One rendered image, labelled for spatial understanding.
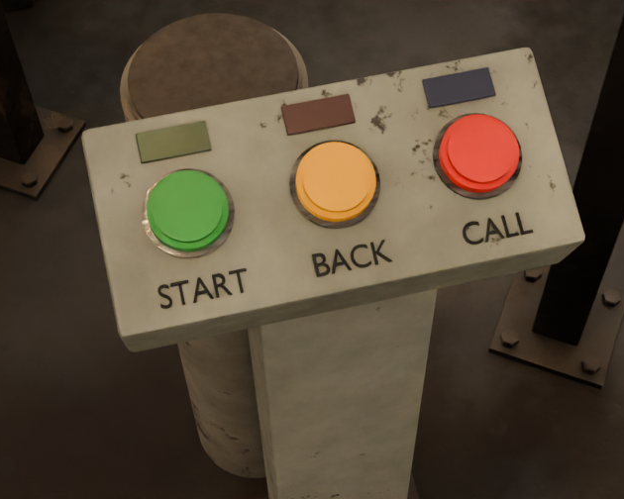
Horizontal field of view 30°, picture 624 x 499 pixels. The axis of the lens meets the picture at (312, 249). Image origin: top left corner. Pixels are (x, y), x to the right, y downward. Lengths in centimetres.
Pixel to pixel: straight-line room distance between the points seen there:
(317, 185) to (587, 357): 69
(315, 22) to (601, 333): 55
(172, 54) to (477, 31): 79
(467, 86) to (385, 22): 89
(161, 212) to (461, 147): 15
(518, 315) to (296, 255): 69
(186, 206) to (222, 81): 18
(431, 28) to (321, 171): 93
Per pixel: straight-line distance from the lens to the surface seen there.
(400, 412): 76
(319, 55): 146
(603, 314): 126
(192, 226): 57
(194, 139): 59
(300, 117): 59
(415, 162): 59
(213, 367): 95
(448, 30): 150
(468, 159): 59
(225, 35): 77
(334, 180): 57
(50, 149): 139
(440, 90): 61
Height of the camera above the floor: 107
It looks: 57 degrees down
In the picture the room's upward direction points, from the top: 2 degrees counter-clockwise
